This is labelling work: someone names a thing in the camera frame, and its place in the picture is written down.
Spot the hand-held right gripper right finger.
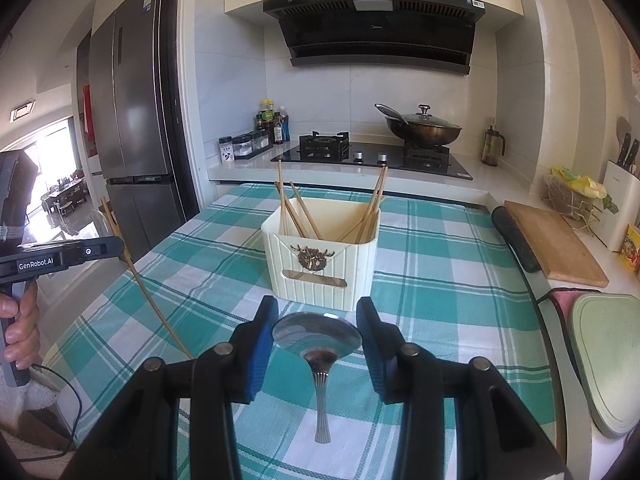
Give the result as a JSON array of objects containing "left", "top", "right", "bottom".
[{"left": 355, "top": 296, "right": 572, "bottom": 480}]

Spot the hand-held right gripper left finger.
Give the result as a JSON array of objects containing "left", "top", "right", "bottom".
[{"left": 60, "top": 295, "right": 280, "bottom": 480}]

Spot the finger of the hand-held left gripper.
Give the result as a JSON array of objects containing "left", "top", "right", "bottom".
[{"left": 74, "top": 236, "right": 126, "bottom": 265}]

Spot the metal spoon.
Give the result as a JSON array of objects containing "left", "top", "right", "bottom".
[{"left": 271, "top": 311, "right": 363, "bottom": 445}]

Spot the wooden chopstick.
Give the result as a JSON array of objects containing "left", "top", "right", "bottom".
[
  {"left": 337, "top": 195, "right": 385, "bottom": 243},
  {"left": 274, "top": 181, "right": 307, "bottom": 239},
  {"left": 291, "top": 185, "right": 323, "bottom": 240},
  {"left": 354, "top": 166, "right": 386, "bottom": 244},
  {"left": 277, "top": 159, "right": 286, "bottom": 237},
  {"left": 100, "top": 196, "right": 194, "bottom": 361},
  {"left": 357, "top": 165, "right": 390, "bottom": 243}
]

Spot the cream utensil holder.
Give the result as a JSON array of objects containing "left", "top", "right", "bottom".
[{"left": 260, "top": 196, "right": 382, "bottom": 308}]

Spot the person's left hand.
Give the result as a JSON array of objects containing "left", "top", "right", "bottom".
[{"left": 0, "top": 282, "right": 42, "bottom": 361}]

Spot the dining table with chairs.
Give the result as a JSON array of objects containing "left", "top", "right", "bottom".
[{"left": 42, "top": 172, "right": 91, "bottom": 216}]

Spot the teal checked tablecloth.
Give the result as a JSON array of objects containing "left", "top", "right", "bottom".
[{"left": 42, "top": 182, "right": 558, "bottom": 480}]

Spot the grey refrigerator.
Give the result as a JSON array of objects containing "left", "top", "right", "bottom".
[{"left": 89, "top": 0, "right": 181, "bottom": 263}]

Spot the ceiling air vent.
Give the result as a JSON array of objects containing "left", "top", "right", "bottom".
[{"left": 9, "top": 100, "right": 37, "bottom": 123}]

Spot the row of spice bottles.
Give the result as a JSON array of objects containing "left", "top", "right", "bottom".
[{"left": 232, "top": 130, "right": 272, "bottom": 160}]

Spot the black rolling pin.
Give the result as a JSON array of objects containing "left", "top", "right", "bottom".
[{"left": 491, "top": 206, "right": 542, "bottom": 273}]

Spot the black gas stove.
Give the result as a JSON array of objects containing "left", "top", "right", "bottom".
[{"left": 271, "top": 131, "right": 473, "bottom": 181}]

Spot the pink cloth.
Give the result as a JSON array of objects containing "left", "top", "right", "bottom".
[{"left": 552, "top": 290, "right": 581, "bottom": 321}]

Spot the wooden cutting board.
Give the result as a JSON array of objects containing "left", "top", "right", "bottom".
[{"left": 504, "top": 200, "right": 610, "bottom": 288}]

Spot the dark wok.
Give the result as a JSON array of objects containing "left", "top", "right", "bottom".
[{"left": 375, "top": 104, "right": 463, "bottom": 151}]

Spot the pale green plastic board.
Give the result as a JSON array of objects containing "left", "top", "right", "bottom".
[{"left": 567, "top": 292, "right": 640, "bottom": 438}]

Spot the glass pitcher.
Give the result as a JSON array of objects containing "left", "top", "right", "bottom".
[{"left": 482, "top": 124, "right": 507, "bottom": 167}]

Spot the glass wok lid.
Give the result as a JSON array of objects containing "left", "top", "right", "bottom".
[{"left": 386, "top": 104, "right": 462, "bottom": 131}]

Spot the yellow green plastic bag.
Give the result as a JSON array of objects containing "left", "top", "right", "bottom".
[{"left": 550, "top": 166, "right": 613, "bottom": 211}]

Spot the yellow seasoning packet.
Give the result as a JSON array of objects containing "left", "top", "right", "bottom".
[{"left": 620, "top": 224, "right": 640, "bottom": 273}]

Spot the white knife block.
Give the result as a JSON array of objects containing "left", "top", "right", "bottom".
[{"left": 597, "top": 160, "right": 640, "bottom": 253}]

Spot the black range hood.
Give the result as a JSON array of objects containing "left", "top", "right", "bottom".
[{"left": 262, "top": 0, "right": 487, "bottom": 77}]

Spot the red wall hanging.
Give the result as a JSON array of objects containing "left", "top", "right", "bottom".
[{"left": 82, "top": 85, "right": 97, "bottom": 158}]

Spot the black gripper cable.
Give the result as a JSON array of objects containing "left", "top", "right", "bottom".
[{"left": 29, "top": 363, "right": 82, "bottom": 453}]

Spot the wire basket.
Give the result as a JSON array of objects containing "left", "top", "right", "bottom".
[{"left": 544, "top": 172, "right": 601, "bottom": 233}]

